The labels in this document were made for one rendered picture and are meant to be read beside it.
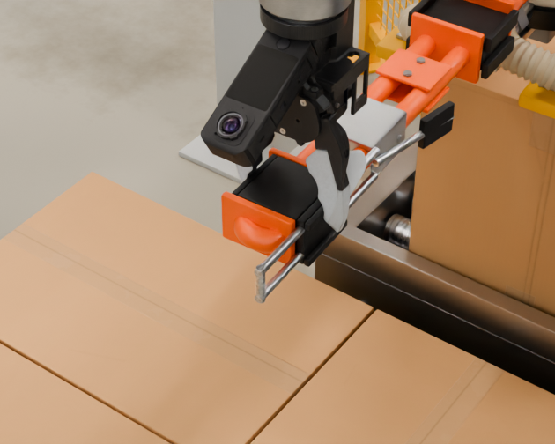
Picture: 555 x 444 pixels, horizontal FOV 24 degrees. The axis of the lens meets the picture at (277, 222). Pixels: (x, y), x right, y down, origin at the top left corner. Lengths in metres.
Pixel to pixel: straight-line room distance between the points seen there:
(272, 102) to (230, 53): 2.02
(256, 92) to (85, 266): 1.13
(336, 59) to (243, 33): 1.89
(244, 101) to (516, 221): 0.94
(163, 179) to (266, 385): 1.32
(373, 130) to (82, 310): 0.92
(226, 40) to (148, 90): 0.51
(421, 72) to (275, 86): 0.32
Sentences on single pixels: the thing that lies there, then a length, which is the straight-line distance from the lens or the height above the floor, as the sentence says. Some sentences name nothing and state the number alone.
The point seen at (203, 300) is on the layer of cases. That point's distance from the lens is 2.04.
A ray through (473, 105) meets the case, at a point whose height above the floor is 0.92.
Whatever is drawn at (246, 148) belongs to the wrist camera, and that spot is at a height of 1.36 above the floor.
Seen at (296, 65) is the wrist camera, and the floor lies 1.39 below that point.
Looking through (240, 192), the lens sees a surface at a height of 1.24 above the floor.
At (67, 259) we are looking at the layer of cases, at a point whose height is 0.54.
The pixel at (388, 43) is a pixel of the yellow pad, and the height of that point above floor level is 1.11.
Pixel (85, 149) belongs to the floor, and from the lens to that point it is 3.27.
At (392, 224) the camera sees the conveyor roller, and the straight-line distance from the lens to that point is 2.18.
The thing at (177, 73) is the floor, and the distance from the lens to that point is 3.52.
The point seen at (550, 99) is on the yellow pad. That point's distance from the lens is 1.51.
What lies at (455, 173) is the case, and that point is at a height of 0.79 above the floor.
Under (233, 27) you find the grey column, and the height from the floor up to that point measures 0.39.
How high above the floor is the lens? 1.95
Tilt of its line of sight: 40 degrees down
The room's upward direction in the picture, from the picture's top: straight up
